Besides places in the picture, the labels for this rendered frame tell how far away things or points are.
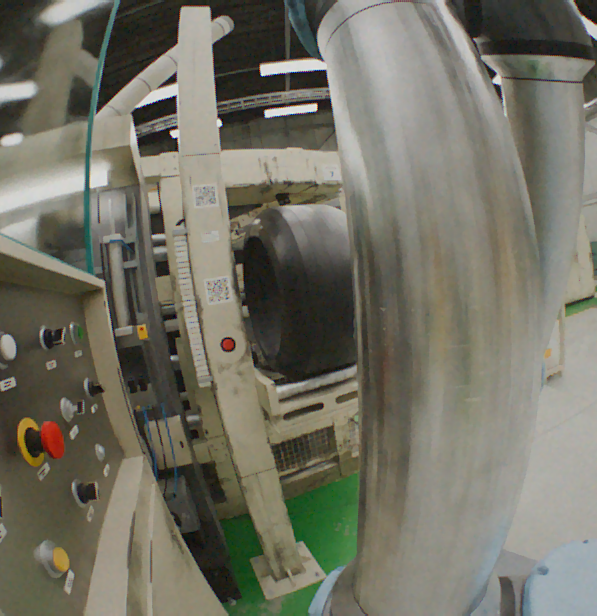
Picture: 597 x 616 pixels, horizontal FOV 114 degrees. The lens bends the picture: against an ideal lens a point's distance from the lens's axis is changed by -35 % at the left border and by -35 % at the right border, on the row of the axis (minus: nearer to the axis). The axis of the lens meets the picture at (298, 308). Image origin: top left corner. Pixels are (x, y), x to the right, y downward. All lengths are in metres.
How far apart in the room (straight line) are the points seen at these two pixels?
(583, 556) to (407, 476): 0.26
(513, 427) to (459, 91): 0.16
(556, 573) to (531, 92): 0.42
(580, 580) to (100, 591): 0.47
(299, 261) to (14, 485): 0.70
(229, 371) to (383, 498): 0.77
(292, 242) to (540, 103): 0.64
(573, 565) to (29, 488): 0.51
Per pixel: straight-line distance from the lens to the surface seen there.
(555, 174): 0.32
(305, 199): 1.48
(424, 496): 0.16
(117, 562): 0.44
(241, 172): 1.28
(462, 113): 0.15
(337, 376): 0.93
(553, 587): 0.34
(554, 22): 0.29
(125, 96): 1.53
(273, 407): 0.83
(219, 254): 0.89
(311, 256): 0.76
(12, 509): 0.32
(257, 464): 1.02
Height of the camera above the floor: 1.18
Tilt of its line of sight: 3 degrees down
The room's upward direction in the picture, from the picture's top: 10 degrees counter-clockwise
